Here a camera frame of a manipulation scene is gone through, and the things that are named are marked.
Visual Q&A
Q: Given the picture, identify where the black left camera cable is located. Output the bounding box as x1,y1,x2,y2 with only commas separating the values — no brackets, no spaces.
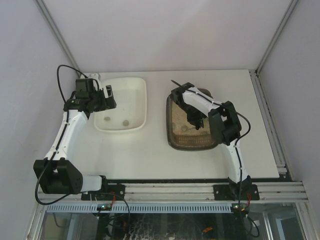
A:
55,64,88,103

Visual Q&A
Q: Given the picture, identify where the aluminium front rail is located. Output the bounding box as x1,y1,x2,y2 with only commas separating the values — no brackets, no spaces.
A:
36,181,309,204

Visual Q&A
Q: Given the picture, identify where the black right camera cable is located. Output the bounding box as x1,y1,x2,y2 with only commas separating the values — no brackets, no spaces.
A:
219,104,251,201

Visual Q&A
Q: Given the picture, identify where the black camera cable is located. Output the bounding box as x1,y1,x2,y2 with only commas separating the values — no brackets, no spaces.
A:
219,104,251,201
55,64,88,103

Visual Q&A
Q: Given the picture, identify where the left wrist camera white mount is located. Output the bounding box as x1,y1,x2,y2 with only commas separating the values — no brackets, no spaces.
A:
88,73,101,90

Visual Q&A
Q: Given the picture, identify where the white plastic tub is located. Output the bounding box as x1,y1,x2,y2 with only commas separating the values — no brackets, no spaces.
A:
94,77,147,133

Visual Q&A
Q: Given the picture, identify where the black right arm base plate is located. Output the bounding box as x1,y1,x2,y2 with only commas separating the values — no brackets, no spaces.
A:
213,184,260,201

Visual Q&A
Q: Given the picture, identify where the aluminium frame post left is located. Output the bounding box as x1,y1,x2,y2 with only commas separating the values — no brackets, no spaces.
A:
33,0,80,70

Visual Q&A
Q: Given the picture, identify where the black litter scoop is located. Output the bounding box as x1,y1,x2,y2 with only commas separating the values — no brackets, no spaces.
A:
171,79,189,89

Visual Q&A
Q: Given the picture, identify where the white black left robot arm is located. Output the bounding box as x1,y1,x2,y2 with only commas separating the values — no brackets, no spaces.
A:
33,78,117,195

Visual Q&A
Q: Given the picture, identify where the dark brown litter box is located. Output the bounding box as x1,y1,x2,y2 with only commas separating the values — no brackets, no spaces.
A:
166,95,218,151

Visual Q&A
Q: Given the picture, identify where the aluminium frame post right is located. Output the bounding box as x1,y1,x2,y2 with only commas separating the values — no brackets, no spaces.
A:
255,0,301,75

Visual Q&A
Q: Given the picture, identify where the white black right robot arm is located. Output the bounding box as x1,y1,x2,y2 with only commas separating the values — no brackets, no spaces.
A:
170,80,252,193

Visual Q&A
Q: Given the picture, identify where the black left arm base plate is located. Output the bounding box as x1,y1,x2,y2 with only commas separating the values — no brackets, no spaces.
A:
80,183,126,201

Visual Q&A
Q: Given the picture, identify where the aluminium frame post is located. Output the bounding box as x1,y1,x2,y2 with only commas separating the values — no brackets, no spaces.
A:
255,0,301,75
33,0,80,70

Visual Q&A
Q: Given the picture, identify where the grey slotted cable duct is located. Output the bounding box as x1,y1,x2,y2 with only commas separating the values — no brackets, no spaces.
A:
46,202,232,214

